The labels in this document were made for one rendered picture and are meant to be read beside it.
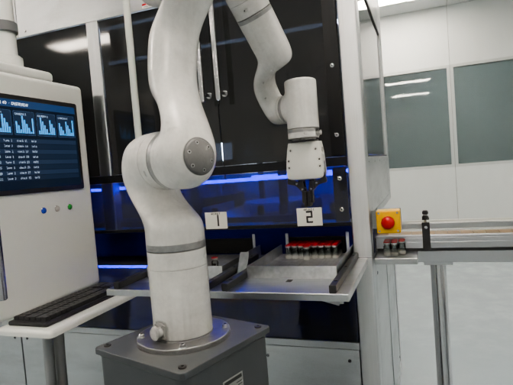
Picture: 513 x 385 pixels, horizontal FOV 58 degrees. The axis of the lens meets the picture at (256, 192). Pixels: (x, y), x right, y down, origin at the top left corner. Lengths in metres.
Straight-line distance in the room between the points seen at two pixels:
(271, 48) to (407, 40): 5.14
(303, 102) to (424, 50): 5.06
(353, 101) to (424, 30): 4.79
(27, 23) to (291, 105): 1.30
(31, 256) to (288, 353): 0.91
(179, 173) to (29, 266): 0.88
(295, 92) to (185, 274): 0.56
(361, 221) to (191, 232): 0.73
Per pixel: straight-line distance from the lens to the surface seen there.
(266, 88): 1.25
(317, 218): 1.52
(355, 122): 1.49
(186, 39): 0.96
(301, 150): 1.21
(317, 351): 1.65
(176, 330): 0.94
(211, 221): 1.65
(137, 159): 0.93
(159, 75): 0.94
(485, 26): 6.29
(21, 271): 1.61
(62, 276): 1.74
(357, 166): 1.49
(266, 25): 1.14
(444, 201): 6.11
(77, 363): 2.16
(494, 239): 1.62
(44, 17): 2.13
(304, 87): 1.21
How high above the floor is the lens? 1.19
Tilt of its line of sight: 3 degrees down
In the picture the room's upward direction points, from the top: 5 degrees counter-clockwise
